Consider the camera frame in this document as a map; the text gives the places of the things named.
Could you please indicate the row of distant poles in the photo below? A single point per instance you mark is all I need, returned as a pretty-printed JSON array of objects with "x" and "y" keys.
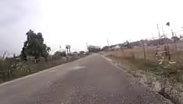
[{"x": 164, "y": 32}]

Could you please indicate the row of distant buildings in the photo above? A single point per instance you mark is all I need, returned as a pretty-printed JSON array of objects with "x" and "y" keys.
[{"x": 139, "y": 43}]

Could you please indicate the grey asphalt road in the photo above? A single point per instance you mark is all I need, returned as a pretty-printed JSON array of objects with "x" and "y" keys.
[{"x": 83, "y": 85}]

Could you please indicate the overgrown bushes and weeds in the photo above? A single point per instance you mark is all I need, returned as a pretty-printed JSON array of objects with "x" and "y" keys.
[{"x": 11, "y": 69}]

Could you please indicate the large dark tree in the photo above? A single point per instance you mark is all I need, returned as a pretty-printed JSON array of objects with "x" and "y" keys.
[{"x": 34, "y": 45}]

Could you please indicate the dry grass verge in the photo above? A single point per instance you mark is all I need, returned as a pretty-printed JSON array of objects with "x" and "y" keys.
[{"x": 169, "y": 75}]

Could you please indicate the dry grass field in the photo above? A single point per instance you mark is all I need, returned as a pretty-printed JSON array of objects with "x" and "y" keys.
[{"x": 166, "y": 48}]

